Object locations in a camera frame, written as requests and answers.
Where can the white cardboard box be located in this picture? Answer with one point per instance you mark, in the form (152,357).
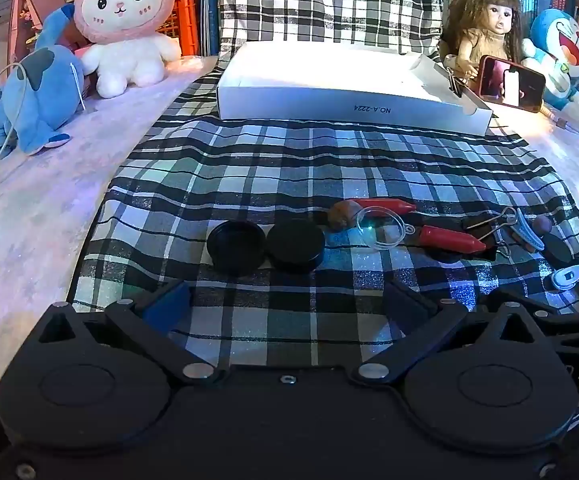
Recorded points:
(329,100)

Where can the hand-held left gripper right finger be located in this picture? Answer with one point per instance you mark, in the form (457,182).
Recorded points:
(404,307)

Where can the red smartphone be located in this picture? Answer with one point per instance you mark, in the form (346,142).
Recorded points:
(499,80)

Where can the large brown nut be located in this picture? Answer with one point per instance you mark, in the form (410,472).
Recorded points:
(342,215)

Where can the blue spotted plush toy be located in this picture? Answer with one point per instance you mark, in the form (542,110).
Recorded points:
(34,95)

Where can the pink box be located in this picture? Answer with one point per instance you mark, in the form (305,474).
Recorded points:
(24,15)

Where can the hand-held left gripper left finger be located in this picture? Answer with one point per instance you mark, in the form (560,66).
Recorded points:
(167,307)

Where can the brown-haired doll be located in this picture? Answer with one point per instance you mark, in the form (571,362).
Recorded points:
(494,15)

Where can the blue white cat plush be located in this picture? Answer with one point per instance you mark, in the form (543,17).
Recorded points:
(554,35)

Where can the black binder clip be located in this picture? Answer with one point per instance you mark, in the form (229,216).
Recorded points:
(457,87)
(474,222)

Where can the black round lid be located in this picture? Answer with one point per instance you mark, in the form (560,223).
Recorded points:
(294,245)
(234,250)

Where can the pink white rabbit plush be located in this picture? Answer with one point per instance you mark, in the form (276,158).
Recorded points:
(119,5)

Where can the upright blue folders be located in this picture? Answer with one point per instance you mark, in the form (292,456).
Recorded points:
(209,5)

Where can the pink white bedsheet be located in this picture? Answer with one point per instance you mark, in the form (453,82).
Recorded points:
(29,210)

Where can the clear round plastic dish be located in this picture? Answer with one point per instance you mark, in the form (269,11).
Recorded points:
(387,232)

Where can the blue hair clip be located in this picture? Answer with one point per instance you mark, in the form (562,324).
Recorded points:
(527,230)

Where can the red plastic crate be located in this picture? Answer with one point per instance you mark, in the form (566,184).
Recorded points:
(184,15)

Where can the black white plaid cloth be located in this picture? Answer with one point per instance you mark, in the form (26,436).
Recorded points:
(289,160)

